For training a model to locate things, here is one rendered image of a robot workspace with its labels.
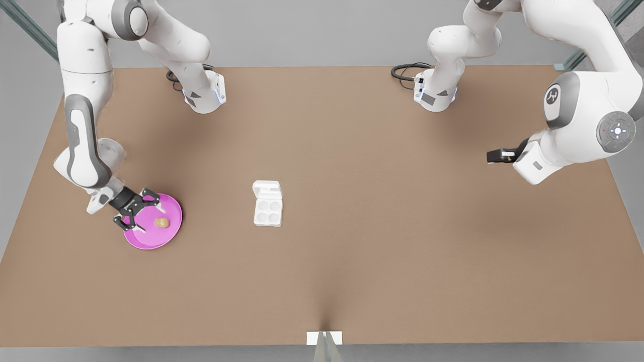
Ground pink round plate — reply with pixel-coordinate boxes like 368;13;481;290
123;193;183;250

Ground white egg box lid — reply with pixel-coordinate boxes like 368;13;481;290
252;180;283;202

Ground silver frame post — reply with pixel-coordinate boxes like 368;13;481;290
0;0;62;64
306;330;344;362
553;0;644;72

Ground black cable loop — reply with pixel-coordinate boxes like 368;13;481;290
166;64;215;92
391;62;434;92

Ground white egg box base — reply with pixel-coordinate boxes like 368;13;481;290
253;199;284;228

